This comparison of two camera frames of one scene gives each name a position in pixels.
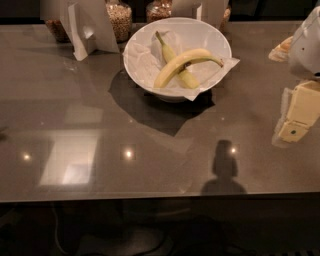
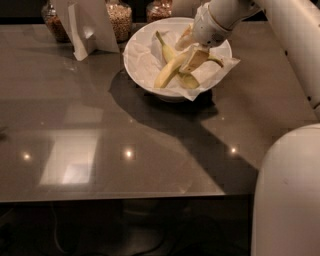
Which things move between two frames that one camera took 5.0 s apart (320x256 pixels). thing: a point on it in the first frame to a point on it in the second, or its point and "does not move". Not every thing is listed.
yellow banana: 170,70 does not move
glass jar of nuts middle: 120,18 does not move
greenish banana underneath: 187,75 does not move
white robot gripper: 306,50 to 207,29
